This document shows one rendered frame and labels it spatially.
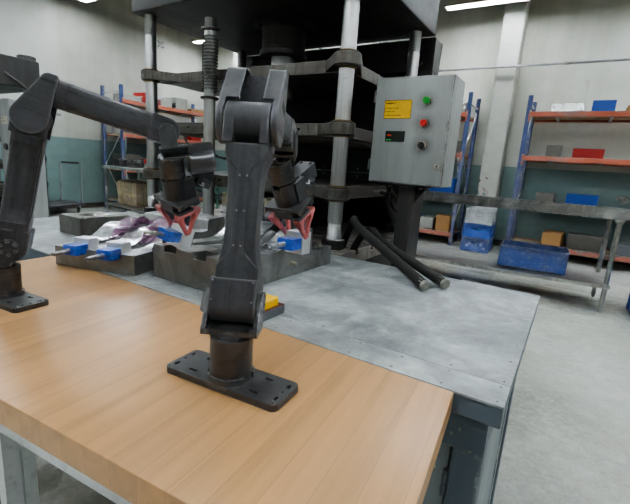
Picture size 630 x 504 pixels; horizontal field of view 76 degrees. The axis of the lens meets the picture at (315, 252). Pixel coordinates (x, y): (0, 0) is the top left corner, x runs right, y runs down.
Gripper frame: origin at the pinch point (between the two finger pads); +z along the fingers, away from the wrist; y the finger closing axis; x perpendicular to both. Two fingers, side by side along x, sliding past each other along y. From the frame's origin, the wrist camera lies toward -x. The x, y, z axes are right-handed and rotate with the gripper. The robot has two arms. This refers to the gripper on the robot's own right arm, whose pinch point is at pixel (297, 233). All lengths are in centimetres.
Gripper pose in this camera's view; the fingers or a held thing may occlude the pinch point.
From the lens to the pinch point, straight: 99.9
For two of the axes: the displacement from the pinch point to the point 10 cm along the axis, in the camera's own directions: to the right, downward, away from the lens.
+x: -5.0, 5.9, -6.4
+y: -8.5, -1.7, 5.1
